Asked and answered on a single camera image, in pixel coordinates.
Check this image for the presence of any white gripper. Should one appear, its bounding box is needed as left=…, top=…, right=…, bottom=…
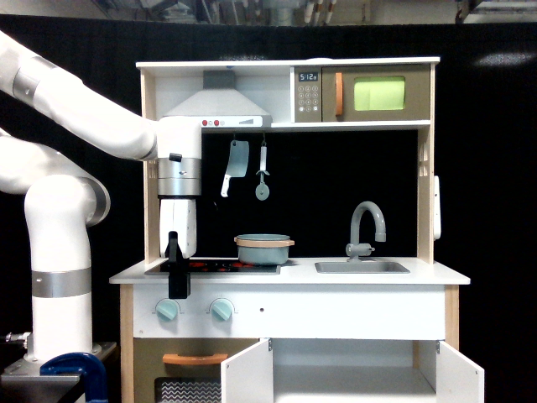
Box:
left=159, top=198, right=196, bottom=300

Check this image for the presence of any teal pot with orange rim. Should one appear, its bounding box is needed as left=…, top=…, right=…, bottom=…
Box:
left=234, top=233, right=295, bottom=266

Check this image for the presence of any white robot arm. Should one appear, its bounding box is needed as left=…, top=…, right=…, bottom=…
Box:
left=1, top=35, right=201, bottom=362

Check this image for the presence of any left white cabinet door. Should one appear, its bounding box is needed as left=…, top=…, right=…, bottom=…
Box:
left=221, top=338, right=274, bottom=402

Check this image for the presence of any white cabinet door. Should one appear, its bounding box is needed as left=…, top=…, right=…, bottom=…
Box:
left=435, top=341, right=485, bottom=403
left=221, top=338, right=274, bottom=402

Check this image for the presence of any white wooden toy kitchen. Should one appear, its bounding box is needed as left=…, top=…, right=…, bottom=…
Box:
left=111, top=56, right=469, bottom=402

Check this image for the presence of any right white cabinet door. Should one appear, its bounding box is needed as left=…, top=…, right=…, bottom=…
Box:
left=435, top=341, right=485, bottom=403

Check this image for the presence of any black toy stovetop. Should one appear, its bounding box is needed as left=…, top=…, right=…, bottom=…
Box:
left=144, top=259, right=281, bottom=276

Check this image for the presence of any left teal stove knob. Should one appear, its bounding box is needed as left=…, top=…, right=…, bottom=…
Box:
left=155, top=298, right=180, bottom=322

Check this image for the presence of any teal stove knob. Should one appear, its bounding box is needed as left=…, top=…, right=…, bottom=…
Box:
left=155, top=298, right=180, bottom=322
left=210, top=298, right=234, bottom=322

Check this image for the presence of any right teal stove knob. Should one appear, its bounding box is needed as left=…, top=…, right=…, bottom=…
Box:
left=210, top=298, right=234, bottom=322

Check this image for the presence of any toy pizza cutter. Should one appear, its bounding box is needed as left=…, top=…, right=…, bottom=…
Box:
left=255, top=140, right=269, bottom=201

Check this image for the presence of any toy cleaver knife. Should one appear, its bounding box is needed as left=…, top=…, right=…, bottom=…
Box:
left=221, top=140, right=249, bottom=197

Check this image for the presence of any blue C-clamp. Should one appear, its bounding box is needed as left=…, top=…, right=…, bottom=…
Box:
left=39, top=353, right=108, bottom=403

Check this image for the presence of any grey toy sink basin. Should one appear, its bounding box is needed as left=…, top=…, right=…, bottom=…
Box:
left=315, top=261, right=410, bottom=275

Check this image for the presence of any grey toy faucet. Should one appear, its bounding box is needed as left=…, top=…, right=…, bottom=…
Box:
left=346, top=201, right=387, bottom=260

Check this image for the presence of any grey toy range hood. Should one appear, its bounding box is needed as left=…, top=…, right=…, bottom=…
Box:
left=164, top=71, right=273, bottom=128

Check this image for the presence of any toy oven with orange handle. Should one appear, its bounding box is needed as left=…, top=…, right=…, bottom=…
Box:
left=133, top=338, right=258, bottom=402

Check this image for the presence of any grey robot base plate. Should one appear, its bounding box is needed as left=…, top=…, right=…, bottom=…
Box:
left=1, top=341, right=119, bottom=402

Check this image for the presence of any toy microwave with orange handle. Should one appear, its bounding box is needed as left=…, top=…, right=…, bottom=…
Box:
left=294, top=65, right=430, bottom=123

